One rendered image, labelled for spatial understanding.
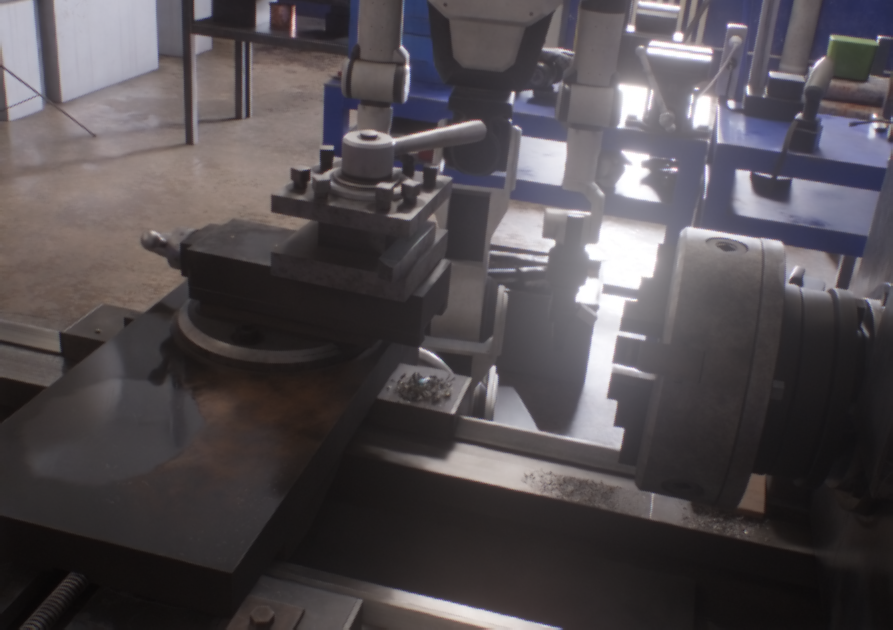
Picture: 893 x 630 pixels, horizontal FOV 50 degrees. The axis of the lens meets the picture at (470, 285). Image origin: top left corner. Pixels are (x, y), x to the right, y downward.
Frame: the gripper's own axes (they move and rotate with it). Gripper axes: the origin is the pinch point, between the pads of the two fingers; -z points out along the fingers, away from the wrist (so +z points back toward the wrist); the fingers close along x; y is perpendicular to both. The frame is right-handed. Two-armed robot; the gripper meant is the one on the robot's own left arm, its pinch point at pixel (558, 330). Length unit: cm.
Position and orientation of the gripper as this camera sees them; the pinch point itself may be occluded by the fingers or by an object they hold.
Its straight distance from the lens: 211.6
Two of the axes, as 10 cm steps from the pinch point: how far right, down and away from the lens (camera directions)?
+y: 9.9, 1.2, -0.4
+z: 1.1, -9.7, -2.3
